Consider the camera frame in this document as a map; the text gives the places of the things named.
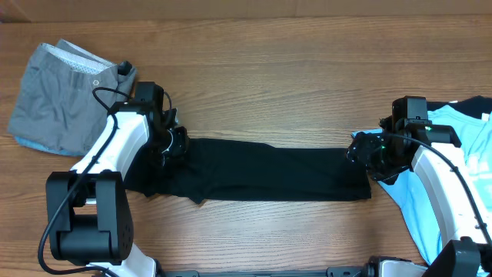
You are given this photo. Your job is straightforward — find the black t-shirt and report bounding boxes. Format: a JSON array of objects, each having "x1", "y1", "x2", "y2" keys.
[{"x1": 124, "y1": 138, "x2": 371, "y2": 204}]

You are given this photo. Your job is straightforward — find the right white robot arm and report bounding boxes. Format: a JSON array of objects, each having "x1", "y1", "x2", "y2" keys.
[{"x1": 347, "y1": 119, "x2": 491, "y2": 276}]

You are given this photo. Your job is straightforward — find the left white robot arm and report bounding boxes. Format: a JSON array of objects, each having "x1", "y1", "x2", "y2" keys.
[{"x1": 38, "y1": 99, "x2": 188, "y2": 276}]

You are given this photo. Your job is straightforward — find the light blue t-shirt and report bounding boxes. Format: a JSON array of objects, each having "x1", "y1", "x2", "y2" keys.
[{"x1": 350, "y1": 104, "x2": 492, "y2": 277}]

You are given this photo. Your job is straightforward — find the black garment under blue shirt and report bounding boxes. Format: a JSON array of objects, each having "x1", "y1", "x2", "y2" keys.
[{"x1": 427, "y1": 95, "x2": 492, "y2": 119}]

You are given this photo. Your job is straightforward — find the grey folded shorts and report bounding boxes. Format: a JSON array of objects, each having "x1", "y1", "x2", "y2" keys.
[{"x1": 8, "y1": 39, "x2": 138, "y2": 155}]

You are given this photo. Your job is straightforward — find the light blue cloth under shorts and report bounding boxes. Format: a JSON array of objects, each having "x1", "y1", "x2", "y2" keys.
[{"x1": 14, "y1": 136, "x2": 84, "y2": 156}]

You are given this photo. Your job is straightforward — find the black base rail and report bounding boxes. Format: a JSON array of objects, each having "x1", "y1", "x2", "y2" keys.
[{"x1": 155, "y1": 265, "x2": 390, "y2": 277}]

